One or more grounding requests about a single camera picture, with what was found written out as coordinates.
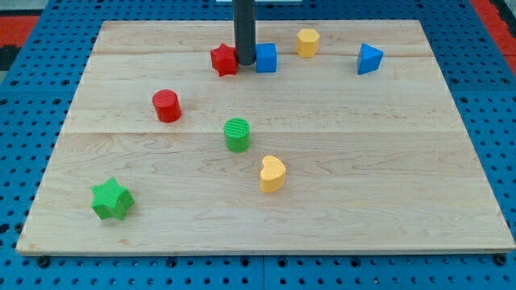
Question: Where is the red star block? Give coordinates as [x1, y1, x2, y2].
[210, 43, 239, 77]

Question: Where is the green star block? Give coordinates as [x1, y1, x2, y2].
[91, 177, 135, 220]

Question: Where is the green cylinder block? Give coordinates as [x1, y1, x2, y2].
[223, 118, 251, 153]

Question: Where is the yellow heart block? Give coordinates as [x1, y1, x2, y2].
[260, 155, 286, 193]

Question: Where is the wooden board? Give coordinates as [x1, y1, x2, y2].
[17, 20, 515, 256]

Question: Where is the blue cube block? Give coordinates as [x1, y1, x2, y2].
[256, 43, 277, 73]

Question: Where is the red cylinder block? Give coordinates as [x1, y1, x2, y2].
[152, 89, 182, 122]

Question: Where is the yellow hexagon block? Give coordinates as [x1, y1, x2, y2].
[296, 29, 320, 58]

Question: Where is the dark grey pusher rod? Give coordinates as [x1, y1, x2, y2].
[232, 0, 256, 66]

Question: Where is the blue triangle block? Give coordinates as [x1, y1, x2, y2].
[357, 43, 384, 75]

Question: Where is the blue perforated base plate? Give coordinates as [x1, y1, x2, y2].
[1, 0, 515, 289]

